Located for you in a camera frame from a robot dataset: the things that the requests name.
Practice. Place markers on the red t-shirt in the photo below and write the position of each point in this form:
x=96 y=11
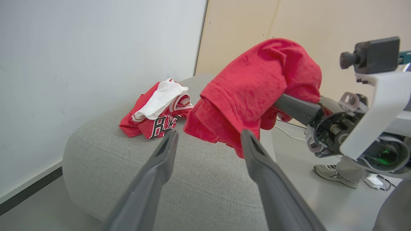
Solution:
x=250 y=83

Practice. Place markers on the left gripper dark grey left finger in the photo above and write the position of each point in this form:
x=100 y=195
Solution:
x=151 y=183

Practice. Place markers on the white garment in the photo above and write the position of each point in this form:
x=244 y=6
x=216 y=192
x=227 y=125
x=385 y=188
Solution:
x=160 y=98

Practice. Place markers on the white power strip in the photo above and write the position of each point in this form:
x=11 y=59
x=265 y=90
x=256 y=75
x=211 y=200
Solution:
x=373 y=181

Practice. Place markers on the white and black baseboard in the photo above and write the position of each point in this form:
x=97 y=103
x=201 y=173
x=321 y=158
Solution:
x=29 y=187

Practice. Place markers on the grey fabric seat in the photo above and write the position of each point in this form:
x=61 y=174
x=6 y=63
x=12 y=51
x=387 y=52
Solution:
x=199 y=192

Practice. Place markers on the grey trouser leg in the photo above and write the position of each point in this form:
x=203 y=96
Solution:
x=350 y=167

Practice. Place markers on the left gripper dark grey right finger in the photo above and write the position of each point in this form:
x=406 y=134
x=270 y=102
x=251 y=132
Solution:
x=273 y=189

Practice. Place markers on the red basketball jersey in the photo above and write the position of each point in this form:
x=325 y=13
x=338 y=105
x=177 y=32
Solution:
x=151 y=128

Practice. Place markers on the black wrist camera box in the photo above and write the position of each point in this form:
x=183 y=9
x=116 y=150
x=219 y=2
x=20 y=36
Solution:
x=375 y=54

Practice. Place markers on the grey sneaker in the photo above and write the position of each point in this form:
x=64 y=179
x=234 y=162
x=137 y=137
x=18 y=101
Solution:
x=332 y=175

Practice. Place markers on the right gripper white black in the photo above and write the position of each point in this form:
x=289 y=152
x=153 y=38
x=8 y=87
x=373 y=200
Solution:
x=379 y=102

